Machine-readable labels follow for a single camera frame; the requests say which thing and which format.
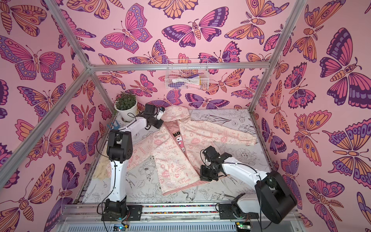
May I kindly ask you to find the pink printed kids jacket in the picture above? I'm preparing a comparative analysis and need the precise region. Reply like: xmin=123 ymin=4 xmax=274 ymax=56
xmin=128 ymin=105 xmax=257 ymax=195

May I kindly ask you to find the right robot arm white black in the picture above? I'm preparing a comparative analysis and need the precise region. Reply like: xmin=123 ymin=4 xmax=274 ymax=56
xmin=200 ymin=146 xmax=298 ymax=224

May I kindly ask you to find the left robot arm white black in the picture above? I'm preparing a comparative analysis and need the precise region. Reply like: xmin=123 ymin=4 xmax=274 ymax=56
xmin=102 ymin=103 xmax=165 ymax=221

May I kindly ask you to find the potted green plant white pot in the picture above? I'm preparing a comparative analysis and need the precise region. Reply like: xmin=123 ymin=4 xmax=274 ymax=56
xmin=115 ymin=92 xmax=139 ymax=122

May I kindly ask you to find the blue yellow garden rake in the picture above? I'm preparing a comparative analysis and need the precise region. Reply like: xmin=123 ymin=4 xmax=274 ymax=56
xmin=107 ymin=120 xmax=120 ymax=130

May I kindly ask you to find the beige work glove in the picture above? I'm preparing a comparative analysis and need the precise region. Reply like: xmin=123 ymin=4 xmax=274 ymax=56
xmin=92 ymin=151 xmax=112 ymax=180

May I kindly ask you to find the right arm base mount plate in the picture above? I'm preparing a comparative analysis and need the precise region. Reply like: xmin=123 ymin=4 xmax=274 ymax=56
xmin=215 ymin=203 xmax=260 ymax=220

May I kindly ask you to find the white wire basket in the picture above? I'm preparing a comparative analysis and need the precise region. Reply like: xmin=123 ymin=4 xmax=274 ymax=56
xmin=163 ymin=58 xmax=210 ymax=91

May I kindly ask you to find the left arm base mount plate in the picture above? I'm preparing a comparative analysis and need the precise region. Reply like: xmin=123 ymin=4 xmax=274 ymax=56
xmin=101 ymin=205 xmax=143 ymax=222

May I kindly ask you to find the aluminium front rail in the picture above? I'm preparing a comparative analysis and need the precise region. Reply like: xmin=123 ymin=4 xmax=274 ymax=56
xmin=56 ymin=202 xmax=306 ymax=232

